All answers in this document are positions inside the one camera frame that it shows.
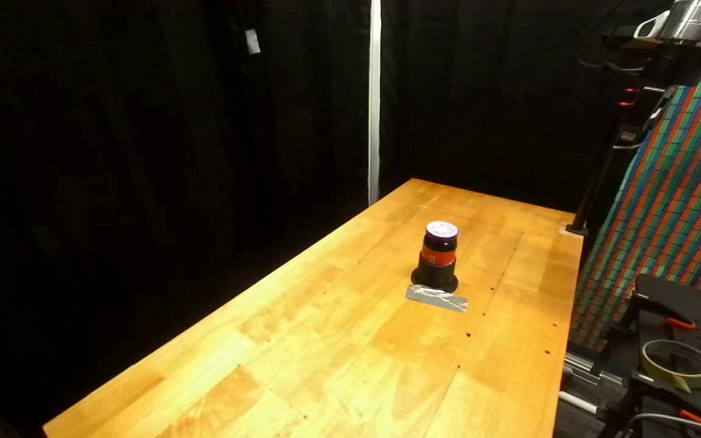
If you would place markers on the orange handled clamp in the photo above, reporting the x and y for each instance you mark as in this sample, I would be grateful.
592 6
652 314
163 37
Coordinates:
673 316

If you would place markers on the white vertical pole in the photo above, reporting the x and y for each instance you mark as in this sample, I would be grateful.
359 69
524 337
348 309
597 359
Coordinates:
373 101

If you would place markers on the dark brown cup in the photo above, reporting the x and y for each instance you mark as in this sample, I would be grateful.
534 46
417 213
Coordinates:
435 259

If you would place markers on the black tripod stand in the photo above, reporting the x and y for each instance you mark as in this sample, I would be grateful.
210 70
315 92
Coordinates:
636 102

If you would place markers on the grey tape strip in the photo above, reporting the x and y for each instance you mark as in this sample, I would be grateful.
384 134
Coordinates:
435 297

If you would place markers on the colourful woven panel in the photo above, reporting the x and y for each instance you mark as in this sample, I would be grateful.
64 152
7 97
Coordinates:
652 225

